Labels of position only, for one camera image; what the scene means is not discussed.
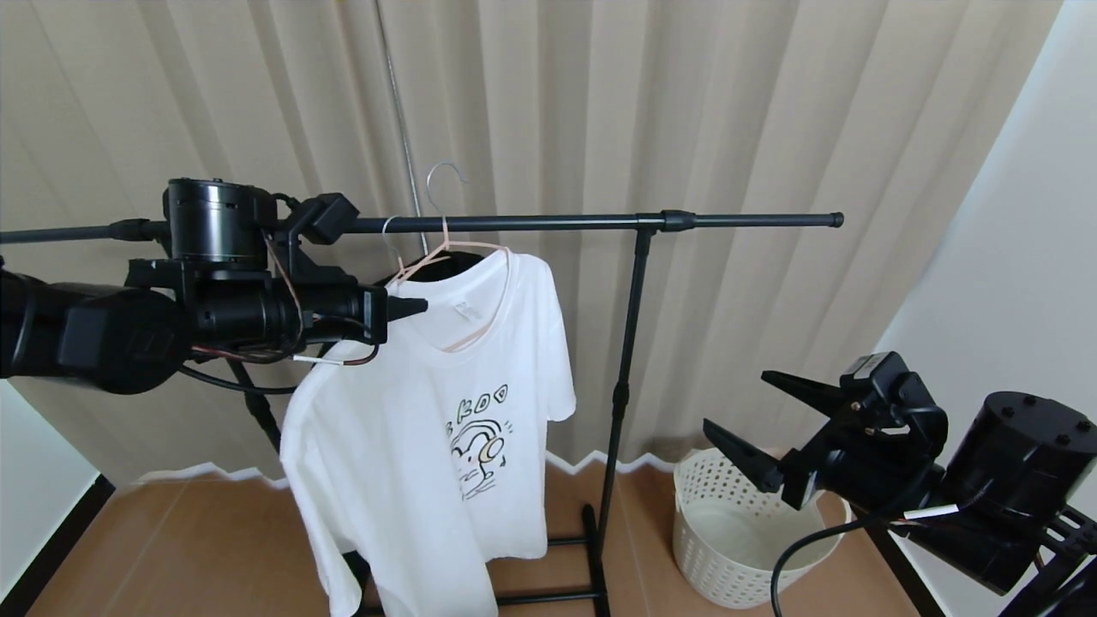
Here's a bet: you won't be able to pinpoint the white garment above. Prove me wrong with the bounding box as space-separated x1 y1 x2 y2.
279 249 578 617

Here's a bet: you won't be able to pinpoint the black clothes rack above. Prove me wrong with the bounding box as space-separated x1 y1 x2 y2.
0 210 844 617

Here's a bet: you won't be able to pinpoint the beige curtain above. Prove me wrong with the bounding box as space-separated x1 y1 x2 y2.
0 0 1064 485

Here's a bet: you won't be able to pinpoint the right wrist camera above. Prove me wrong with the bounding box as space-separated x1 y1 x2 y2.
838 351 950 448

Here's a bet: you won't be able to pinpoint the pink clothes hanger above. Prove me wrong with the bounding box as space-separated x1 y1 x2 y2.
390 161 513 354
380 214 408 275

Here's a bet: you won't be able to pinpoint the black shorts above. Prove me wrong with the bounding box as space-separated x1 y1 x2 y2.
394 250 489 285

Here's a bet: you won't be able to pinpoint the white laundry basket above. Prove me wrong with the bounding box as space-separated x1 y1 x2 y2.
671 447 854 610

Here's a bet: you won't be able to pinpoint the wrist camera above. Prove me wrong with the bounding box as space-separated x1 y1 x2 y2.
283 193 361 284
838 351 950 448

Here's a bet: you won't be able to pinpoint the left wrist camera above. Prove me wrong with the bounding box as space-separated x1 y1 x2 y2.
283 193 361 284

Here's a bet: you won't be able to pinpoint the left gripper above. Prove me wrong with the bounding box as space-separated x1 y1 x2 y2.
184 279 391 348

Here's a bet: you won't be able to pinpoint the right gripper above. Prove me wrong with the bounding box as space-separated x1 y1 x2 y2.
703 370 944 517

